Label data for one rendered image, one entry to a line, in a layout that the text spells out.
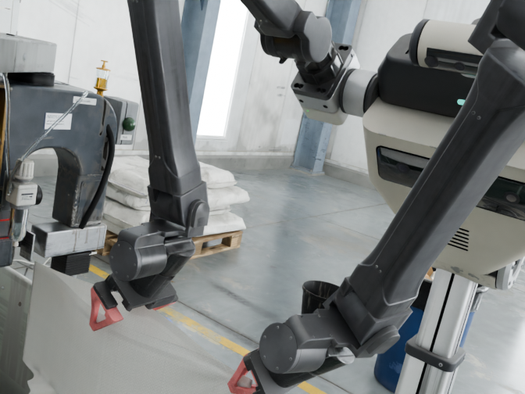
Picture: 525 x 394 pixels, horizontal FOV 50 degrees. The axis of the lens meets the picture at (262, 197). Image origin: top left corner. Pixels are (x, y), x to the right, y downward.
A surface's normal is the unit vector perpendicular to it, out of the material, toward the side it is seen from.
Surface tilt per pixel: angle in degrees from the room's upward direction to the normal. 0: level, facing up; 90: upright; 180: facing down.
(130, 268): 89
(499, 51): 30
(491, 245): 130
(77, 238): 90
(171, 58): 89
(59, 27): 90
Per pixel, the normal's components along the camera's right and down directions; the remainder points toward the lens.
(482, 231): -0.57, 0.66
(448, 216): 0.39, 0.70
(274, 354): -0.66, -0.18
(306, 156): -0.57, 0.06
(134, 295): 0.59, -0.68
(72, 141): 0.80, 0.29
